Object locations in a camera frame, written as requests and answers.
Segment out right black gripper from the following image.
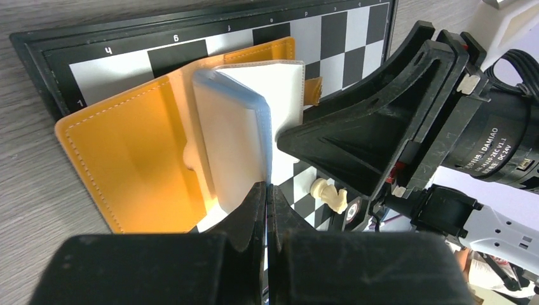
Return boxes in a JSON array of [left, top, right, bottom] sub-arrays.
[[277, 20, 538, 199]]

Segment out beige chess pawn left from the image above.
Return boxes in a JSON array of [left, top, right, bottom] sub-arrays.
[[310, 178, 348, 214]]

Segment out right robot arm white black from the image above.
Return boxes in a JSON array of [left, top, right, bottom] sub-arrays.
[[277, 21, 538, 273]]

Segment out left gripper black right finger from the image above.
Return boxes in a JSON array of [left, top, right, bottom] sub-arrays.
[[266, 185, 474, 304]]

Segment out small black framed round object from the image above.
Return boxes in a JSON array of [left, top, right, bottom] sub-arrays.
[[343, 197, 362, 231]]

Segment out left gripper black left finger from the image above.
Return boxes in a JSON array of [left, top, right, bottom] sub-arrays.
[[30, 182, 266, 304]]

